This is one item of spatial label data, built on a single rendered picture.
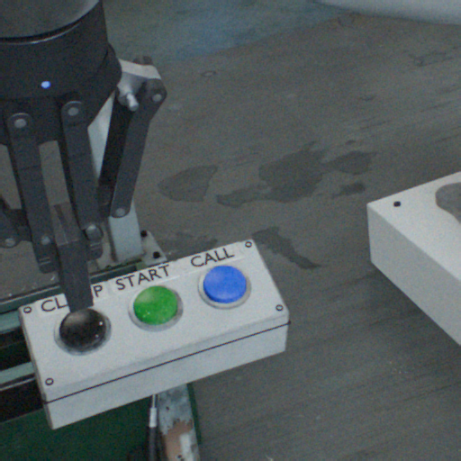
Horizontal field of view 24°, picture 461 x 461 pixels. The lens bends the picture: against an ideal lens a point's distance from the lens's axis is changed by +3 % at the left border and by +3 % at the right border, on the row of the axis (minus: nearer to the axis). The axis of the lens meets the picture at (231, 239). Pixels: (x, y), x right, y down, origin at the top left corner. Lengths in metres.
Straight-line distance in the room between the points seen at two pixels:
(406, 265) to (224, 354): 0.45
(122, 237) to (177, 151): 0.31
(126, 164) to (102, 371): 0.17
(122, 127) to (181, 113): 1.12
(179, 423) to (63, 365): 0.12
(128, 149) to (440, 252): 0.57
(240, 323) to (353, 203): 0.67
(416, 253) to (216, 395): 0.25
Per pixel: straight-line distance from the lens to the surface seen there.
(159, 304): 0.71
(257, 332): 0.72
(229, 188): 1.43
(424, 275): 1.12
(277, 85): 1.74
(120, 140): 0.58
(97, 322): 0.71
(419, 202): 1.19
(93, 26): 0.49
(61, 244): 0.61
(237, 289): 0.72
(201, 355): 0.72
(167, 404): 0.77
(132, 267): 1.04
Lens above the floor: 1.46
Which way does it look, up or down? 30 degrees down
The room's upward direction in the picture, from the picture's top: 9 degrees counter-clockwise
